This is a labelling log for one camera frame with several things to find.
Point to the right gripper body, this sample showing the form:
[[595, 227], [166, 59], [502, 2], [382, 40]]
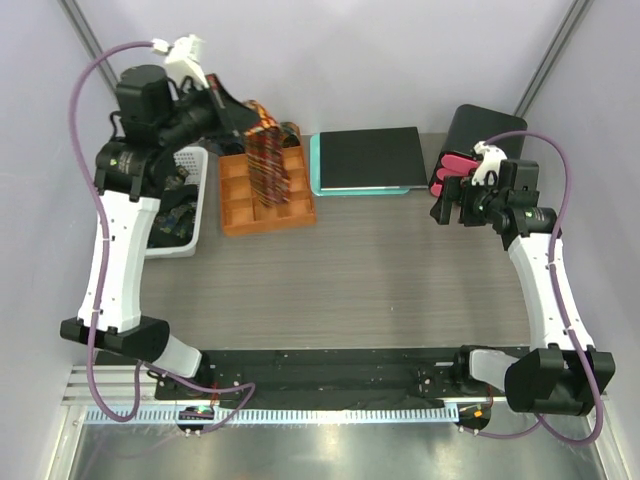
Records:
[[479, 202]]

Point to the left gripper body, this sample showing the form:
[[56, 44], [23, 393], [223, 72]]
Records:
[[204, 119]]

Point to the multicoloured plaid tie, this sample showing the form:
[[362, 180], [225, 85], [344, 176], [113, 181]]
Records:
[[262, 144]]

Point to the black pink drawer cabinet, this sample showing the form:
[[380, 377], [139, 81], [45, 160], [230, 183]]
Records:
[[470, 124]]

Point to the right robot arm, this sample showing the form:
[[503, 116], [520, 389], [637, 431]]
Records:
[[563, 370]]

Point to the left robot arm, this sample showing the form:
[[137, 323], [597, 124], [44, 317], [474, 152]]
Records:
[[158, 119]]

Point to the white perforated plastic basket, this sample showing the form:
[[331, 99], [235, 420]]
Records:
[[195, 160]]

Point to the black notebook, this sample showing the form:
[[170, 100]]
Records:
[[387, 157]]

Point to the black tie in basket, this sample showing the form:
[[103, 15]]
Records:
[[173, 198]]

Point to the teal tray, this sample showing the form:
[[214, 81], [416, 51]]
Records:
[[315, 178]]

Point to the dark floral tie in basket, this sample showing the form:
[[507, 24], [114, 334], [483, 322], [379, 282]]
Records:
[[174, 228]]

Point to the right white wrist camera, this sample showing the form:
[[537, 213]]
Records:
[[490, 159]]

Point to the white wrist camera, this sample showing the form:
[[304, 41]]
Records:
[[490, 159], [182, 58]]

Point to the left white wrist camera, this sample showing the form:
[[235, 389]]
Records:
[[182, 58]]

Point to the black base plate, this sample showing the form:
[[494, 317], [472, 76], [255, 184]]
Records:
[[344, 379]]

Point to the white slotted cable duct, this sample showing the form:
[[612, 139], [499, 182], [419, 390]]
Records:
[[201, 415]]

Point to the aluminium rail frame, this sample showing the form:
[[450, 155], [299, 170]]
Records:
[[114, 383]]

